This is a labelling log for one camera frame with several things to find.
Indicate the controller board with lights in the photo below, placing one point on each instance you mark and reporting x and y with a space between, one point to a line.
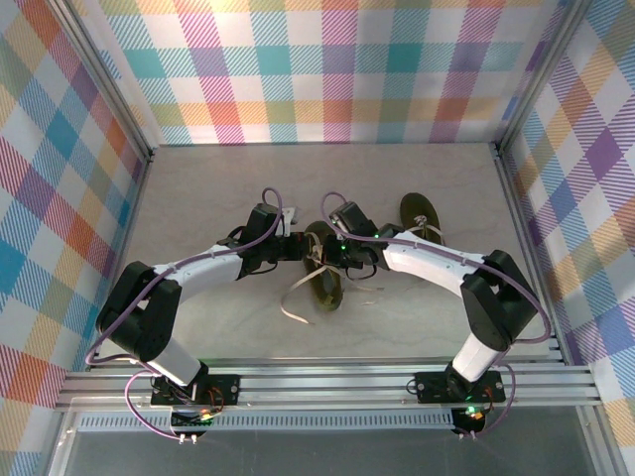
193 420
471 419

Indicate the aluminium mounting rail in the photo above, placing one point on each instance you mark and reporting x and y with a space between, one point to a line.
322 384

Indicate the aluminium corner post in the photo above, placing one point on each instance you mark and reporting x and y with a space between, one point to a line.
538 74
111 84

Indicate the aluminium frame leg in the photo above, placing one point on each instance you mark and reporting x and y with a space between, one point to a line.
62 446
601 446

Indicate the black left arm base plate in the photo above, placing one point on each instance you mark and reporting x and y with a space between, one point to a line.
228 389

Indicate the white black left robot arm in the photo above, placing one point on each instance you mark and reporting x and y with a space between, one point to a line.
208 270

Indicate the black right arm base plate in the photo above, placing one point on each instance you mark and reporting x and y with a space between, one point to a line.
429 387

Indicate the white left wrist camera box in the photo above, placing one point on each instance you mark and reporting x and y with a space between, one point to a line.
292 220

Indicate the olive green canvas shoe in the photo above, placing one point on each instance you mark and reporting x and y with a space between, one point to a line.
327 297
414 205

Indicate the aluminium side rail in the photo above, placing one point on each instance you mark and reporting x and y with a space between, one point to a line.
135 213
518 213

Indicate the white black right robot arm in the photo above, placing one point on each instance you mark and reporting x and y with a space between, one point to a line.
426 268

